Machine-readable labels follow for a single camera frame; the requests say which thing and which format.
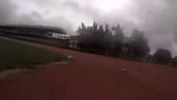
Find pale kerb strip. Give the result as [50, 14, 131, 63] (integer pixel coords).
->
[0, 46, 73, 96]

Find row of tall trees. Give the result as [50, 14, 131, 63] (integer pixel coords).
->
[72, 17, 154, 62]

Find grandstand building with roof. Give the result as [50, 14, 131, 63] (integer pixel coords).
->
[0, 19, 80, 50]

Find red running track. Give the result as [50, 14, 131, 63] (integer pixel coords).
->
[0, 37, 177, 100]

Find green grass field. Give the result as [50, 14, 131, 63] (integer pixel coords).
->
[0, 35, 72, 83]

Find round dark tree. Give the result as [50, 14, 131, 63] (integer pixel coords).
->
[151, 47, 173, 65]

